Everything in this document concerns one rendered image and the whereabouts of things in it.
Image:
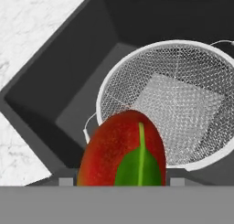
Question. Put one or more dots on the dark grey sink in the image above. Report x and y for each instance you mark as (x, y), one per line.
(70, 81)

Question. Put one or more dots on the white mesh colander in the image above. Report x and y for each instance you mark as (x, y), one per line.
(182, 102)

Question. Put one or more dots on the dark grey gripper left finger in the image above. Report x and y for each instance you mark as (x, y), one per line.
(65, 179)

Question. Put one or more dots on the red and green mango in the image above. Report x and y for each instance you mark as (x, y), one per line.
(122, 151)

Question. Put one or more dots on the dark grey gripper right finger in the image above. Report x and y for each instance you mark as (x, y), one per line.
(177, 179)

